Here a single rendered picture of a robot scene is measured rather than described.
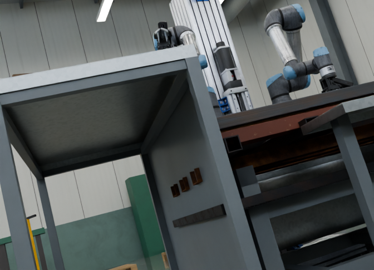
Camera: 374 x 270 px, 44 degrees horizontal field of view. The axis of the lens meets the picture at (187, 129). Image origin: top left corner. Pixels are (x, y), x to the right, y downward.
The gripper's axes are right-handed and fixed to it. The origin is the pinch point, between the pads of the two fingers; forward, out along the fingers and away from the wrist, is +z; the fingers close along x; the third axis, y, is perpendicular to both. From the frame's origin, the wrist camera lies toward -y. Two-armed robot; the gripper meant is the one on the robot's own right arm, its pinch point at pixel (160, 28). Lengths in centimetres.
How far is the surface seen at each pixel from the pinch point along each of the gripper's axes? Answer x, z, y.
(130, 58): 3, 82, 42
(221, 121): -21, 57, 59
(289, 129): -43, 50, 65
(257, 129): -32, 54, 64
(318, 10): -322, -912, -366
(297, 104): -47, 49, 56
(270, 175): -42, -31, 74
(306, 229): -56, -34, 103
